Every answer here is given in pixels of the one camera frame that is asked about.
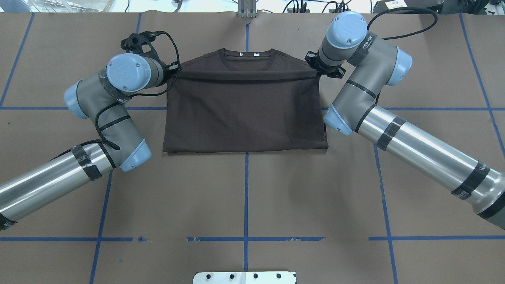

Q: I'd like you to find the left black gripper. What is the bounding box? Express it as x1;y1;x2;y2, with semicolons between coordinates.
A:
121;31;181;79

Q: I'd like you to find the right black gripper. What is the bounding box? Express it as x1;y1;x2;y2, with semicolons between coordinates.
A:
305;51;346;78

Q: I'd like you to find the dark brown t-shirt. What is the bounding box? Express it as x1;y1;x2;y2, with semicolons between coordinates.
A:
163;49;328;153

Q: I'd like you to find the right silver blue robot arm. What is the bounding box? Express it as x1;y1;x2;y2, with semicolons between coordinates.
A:
305;11;505;229

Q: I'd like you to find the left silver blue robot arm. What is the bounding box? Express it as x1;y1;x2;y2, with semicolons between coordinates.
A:
0;31;181;230

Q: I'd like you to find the aluminium frame post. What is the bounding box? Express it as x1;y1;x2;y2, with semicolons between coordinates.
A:
235;0;258;18

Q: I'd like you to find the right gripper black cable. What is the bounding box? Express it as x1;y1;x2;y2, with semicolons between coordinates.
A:
367;7;438;41

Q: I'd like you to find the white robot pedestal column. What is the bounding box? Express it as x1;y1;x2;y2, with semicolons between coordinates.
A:
193;271;297;284

